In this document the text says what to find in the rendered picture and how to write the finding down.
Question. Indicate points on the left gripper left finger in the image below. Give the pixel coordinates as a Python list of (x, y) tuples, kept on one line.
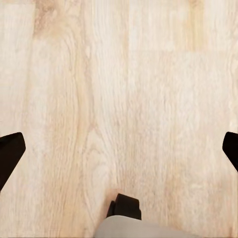
[(12, 148)]

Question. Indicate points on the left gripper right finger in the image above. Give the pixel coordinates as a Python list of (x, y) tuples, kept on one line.
[(230, 148)]

